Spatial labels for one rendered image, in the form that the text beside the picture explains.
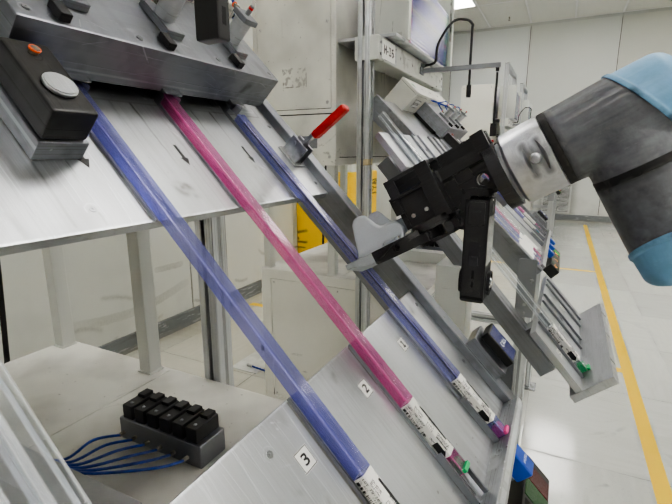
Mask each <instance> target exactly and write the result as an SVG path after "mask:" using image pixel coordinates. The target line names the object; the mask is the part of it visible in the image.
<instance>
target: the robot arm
mask: <svg viewBox="0 0 672 504"><path fill-rule="evenodd" d="M536 119H537V120H536ZM539 124H540V125H539ZM429 164H430V165H429ZM430 168H431V169H430ZM484 173H485V174H487V175H488V177H489V179H487V178H485V179H484V180H483V181H481V176H482V174H484ZM565 174H566V175H565ZM566 176H567V177H566ZM587 177H589V178H590V179H591V181H592V183H593V187H594V188H595V191H596V193H597V195H598V196H599V198H600V200H601V202H602V204H603V206H604V208H605V210H606V212H607V214H608V216H609V218H610V219H611V221H612V223H613V225H614V227H615V229H616V231H617V233H618V235H619V237H620V239H621V240H622V242H623V244H624V246H625V248H626V250H627V252H628V254H629V255H628V259H629V260H630V261H631V262H633V263H634V265H635V266H636V268H637V270H638V271H639V273H640V275H641V276H642V278H643V279H644V281H645V282H647V283H648V284H651V285H654V286H672V56H671V55H669V54H666V53H661V52H658V53H652V54H648V55H646V56H644V57H642V58H640V59H638V60H636V61H634V62H632V63H631V64H629V65H627V66H625V67H623V68H621V69H619V70H617V71H615V72H613V73H611V74H605V75H604V76H602V77H601V79H600V80H599V81H597V82H595V83H593V84H591V85H590V86H588V87H586V88H584V89H583V90H581V91H579V92H577V93H575V94H574V95H572V96H570V97H568V98H566V99H565V100H563V101H561V102H559V103H558V104H556V105H554V106H552V107H550V108H549V109H547V110H545V111H543V112H542V113H540V114H538V115H536V118H535V116H534V117H532V118H530V119H529V120H527V121H525V122H523V123H521V124H520V125H518V126H516V127H514V128H512V129H511V130H509V131H507V132H505V133H503V134H502V135H500V136H498V138H497V144H496V143H494V144H493V142H492V140H491V138H490V136H489V134H488V132H487V131H486V130H485V131H483V130H482V129H480V130H479V131H477V132H475V133H474V134H472V135H470V136H469V139H467V140H465V141H464V142H462V143H460V144H458V145H457V146H455V147H453V148H451V149H450V150H448V151H446V152H444V153H443V154H441V155H439V156H438V157H432V158H430V159H424V160H423V161H421V162H419V163H418V164H416V165H414V166H412V167H411V168H409V169H407V170H406V171H404V172H402V173H400V174H399V175H397V176H395V177H393V178H392V179H390V180H388V181H387V182H385V183H383V185H384V187H385V189H386V191H387V193H388V195H389V197H390V200H389V202H390V204H391V206H392V208H393V210H394V212H395V214H396V216H400V215H401V217H402V218H399V219H397V220H395V221H392V220H389V219H388V218H387V217H386V216H384V215H383V214H382V213H381V212H378V211H375V212H373V213H371V214H370V215H369V216H368V217H366V216H359V217H357V218H356V219H355V220H354V221H353V224H352V228H353V232H354V237H355V241H356V245H357V249H358V255H359V257H358V260H356V261H353V262H351V263H349V264H347V265H345V266H346V268H347V270H352V271H364V270H367V269H369V268H372V267H374V266H376V265H378V264H381V263H383V262H385V261H387V260H389V259H392V258H394V257H396V256H398V255H400V254H402V253H405V252H407V251H409V250H411V249H413V248H415V247H417V246H419V245H420V246H421V248H422V247H425V246H427V245H429V244H431V243H434V242H436V241H438V240H440V239H442V238H444V237H446V236H448V235H450V234H452V233H454V232H456V231H458V230H459V229H461V230H464V235H463V250H462V266H461V270H460V272H459V278H458V291H460V297H459V299H460V300H461V301H466V302H473V303H480V304H481V303H483V301H484V299H485V298H486V296H487V295H490V292H491V289H492V285H493V280H492V279H493V271H490V269H491V256H492V243H493V231H494V218H495V205H496V197H495V195H497V191H499V192H500V194H501V195H502V197H503V198H504V200H505V201H506V203H507V204H508V205H509V206H510V207H511V208H512V209H514V208H517V207H519V206H521V205H523V204H525V203H526V201H525V199H527V200H528V201H530V202H534V201H536V200H538V199H540V198H543V197H545V196H547V195H549V194H551V193H553V192H555V191H558V190H560V189H562V188H564V187H566V186H568V185H570V184H573V183H575V182H577V181H580V180H582V179H584V178H587ZM567 178H568V179H567ZM568 180H569V181H568ZM569 182H570V183H569ZM409 230H411V232H410V233H408V234H406V232H407V231H409ZM397 236H399V238H398V237H397Z"/></svg>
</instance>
